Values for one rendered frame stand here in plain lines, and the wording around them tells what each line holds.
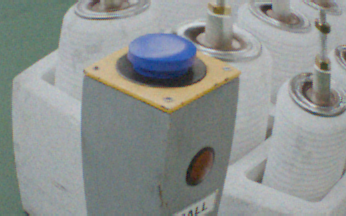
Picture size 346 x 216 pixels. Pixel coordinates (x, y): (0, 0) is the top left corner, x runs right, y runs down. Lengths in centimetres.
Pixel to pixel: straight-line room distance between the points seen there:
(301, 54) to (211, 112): 28
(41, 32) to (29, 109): 56
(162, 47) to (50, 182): 33
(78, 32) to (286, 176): 23
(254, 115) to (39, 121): 20
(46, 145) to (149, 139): 30
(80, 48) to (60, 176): 12
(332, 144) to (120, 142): 20
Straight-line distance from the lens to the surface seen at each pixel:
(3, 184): 112
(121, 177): 70
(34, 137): 97
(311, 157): 81
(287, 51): 95
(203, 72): 69
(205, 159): 70
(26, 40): 150
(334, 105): 82
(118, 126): 68
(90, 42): 92
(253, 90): 86
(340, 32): 105
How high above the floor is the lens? 63
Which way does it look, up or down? 28 degrees down
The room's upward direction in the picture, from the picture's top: 5 degrees clockwise
